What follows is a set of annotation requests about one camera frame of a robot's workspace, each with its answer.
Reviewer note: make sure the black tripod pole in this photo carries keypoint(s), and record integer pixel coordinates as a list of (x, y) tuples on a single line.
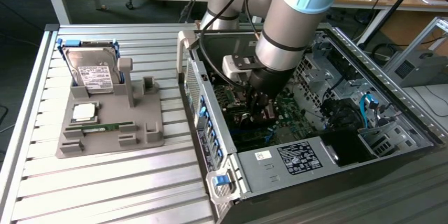
[(393, 9)]

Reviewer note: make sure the hard disk in blue carrier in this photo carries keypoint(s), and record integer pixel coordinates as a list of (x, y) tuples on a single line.
[(91, 64)]

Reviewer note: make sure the silver CPU chip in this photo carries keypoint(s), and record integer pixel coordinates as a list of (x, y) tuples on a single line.
[(85, 111)]

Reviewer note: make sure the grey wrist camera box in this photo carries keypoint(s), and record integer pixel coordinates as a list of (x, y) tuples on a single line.
[(231, 68)]

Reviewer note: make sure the low-profile graphics card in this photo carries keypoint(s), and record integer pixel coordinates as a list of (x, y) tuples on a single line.
[(266, 112)]

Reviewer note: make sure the silver metal drive cage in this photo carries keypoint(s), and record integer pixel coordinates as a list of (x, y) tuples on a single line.
[(315, 77)]

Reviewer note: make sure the green motherboard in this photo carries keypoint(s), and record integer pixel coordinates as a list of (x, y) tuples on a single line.
[(294, 113)]

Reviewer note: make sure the grey plastic parts rack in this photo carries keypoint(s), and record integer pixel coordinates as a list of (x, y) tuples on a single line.
[(113, 108)]

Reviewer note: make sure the grey power supply unit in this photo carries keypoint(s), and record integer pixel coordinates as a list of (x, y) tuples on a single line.
[(270, 171)]

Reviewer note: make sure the blue case latch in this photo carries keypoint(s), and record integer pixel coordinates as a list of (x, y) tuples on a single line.
[(222, 180)]

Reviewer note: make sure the grey computer tower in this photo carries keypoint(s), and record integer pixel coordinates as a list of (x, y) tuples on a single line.
[(423, 72)]

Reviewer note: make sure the grey disk bay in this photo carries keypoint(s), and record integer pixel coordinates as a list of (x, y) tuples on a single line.
[(389, 142)]

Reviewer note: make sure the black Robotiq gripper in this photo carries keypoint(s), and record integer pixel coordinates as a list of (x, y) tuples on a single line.
[(270, 81)]

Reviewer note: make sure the aluminium profile frame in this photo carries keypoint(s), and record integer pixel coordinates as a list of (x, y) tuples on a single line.
[(433, 28)]

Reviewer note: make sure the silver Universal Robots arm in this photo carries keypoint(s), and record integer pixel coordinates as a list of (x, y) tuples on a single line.
[(287, 24)]

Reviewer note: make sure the open black PC case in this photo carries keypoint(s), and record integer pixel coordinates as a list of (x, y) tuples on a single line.
[(350, 51)]

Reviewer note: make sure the silver chipset heat sink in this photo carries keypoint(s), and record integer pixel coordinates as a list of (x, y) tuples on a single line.
[(287, 134)]

